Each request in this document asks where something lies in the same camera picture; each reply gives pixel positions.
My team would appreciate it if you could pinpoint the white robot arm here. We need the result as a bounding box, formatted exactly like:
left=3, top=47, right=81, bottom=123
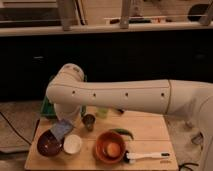
left=46, top=63, right=213, bottom=171

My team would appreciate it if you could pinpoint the light green cup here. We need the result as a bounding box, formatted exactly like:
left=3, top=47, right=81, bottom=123
left=96, top=107, right=108, bottom=119

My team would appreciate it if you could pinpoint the small metal cup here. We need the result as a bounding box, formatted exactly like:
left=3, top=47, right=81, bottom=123
left=82, top=114, right=96, bottom=131

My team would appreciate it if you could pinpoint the white paper cup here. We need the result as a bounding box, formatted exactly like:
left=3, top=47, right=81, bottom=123
left=63, top=134, right=82, bottom=155

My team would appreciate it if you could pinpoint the green chili pepper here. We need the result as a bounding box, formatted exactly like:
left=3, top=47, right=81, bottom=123
left=110, top=128, right=134, bottom=140

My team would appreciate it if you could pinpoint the wooden board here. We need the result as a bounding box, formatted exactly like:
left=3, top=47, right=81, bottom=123
left=25, top=111, right=177, bottom=171

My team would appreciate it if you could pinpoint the orange clay bowl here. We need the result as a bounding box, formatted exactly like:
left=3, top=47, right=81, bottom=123
left=93, top=131, right=126, bottom=164

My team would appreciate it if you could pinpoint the green plastic tray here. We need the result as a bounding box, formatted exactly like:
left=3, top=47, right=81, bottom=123
left=39, top=75, right=88, bottom=120

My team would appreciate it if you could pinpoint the orange fruit in bowl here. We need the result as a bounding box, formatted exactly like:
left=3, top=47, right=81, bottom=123
left=106, top=142, right=120, bottom=158

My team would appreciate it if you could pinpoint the white dish brush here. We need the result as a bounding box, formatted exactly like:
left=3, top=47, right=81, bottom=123
left=123, top=150, right=170, bottom=163

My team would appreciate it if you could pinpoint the dark purple bowl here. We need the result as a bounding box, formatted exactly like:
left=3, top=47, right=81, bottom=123
left=37, top=130, right=64, bottom=157

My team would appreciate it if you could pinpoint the black cable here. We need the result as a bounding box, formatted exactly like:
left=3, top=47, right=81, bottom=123
left=0, top=111, right=33, bottom=147

